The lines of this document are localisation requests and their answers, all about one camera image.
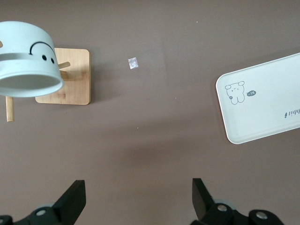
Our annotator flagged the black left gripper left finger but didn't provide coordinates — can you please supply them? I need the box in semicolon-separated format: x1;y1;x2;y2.
0;179;87;225

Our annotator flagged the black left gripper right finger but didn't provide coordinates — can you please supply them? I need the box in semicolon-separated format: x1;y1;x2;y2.
191;178;288;225

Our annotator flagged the white mug with black handle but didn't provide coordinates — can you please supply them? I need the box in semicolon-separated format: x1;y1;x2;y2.
0;21;65;98

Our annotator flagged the wooden cup rack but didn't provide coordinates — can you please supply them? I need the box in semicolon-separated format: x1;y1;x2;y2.
0;40;91;123

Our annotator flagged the cream tray with rabbit print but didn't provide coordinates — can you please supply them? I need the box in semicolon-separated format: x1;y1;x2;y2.
215;52;300;145

